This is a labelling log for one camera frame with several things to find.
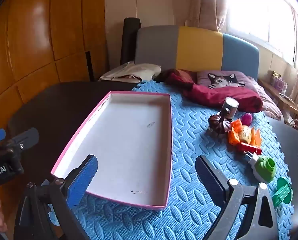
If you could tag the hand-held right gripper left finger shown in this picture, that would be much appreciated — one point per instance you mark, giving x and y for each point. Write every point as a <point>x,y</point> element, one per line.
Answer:
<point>81,180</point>

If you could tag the wooden desk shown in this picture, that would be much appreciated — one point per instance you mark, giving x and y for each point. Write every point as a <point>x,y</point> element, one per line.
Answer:
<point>288,105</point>

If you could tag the black rolled mat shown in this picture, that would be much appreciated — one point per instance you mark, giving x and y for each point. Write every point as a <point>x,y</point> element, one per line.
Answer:
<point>130,40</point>

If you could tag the orange crate-shaped toy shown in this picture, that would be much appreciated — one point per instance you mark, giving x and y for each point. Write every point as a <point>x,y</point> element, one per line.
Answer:
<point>233,135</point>

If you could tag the pink quilt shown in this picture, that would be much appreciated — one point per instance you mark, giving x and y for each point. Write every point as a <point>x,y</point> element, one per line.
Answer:
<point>266,100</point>

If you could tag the window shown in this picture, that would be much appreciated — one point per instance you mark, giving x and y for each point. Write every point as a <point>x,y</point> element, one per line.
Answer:
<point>261,12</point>

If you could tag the dark red ridged toy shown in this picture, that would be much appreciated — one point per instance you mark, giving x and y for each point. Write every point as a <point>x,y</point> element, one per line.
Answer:
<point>218,125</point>

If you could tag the grey yellow blue headboard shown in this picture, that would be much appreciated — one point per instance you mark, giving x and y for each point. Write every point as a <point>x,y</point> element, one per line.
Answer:
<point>198,50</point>

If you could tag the green plastic toy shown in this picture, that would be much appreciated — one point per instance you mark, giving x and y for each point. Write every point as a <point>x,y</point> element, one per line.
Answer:
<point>265,171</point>

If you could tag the beige egg toy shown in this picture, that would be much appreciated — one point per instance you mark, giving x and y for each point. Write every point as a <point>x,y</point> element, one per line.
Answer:
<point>245,133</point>

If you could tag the white cloth bag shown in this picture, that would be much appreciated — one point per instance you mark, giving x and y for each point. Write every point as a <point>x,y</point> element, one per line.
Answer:
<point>136,72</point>

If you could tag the red cylinder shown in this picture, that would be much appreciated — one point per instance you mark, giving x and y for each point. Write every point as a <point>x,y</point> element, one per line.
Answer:
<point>246,147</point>

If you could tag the blue foam mat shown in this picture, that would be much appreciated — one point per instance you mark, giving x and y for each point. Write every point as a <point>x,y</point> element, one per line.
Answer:
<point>188,155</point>

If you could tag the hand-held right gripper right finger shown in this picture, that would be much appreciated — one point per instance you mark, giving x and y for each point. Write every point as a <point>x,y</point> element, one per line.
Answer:
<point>208,176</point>

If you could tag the maroon blanket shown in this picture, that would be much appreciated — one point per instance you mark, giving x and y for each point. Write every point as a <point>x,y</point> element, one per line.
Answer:
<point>213,96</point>

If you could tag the pink-edged white box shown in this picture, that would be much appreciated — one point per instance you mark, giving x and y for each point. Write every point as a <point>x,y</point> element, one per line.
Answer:
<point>129,142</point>

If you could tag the purple storage box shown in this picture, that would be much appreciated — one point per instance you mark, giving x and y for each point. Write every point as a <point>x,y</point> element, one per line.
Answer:
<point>278,82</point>

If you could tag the purple cat print pillow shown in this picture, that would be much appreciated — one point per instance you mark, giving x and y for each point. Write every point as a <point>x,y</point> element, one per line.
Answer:
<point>223,80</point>

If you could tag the magenta plastic toy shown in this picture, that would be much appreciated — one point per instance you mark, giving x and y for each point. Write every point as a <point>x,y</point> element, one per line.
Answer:
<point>247,119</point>

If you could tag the grey metal cylinder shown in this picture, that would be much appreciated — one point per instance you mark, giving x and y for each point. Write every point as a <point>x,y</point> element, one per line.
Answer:
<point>230,106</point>

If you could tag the remote control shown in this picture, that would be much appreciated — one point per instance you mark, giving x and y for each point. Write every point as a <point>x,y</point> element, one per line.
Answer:
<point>286,96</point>

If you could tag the wooden wardrobe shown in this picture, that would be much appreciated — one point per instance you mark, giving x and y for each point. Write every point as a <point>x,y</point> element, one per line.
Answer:
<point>39,30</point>

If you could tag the teal plastic spool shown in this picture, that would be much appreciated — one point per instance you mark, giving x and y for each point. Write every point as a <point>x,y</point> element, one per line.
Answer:
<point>283,192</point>

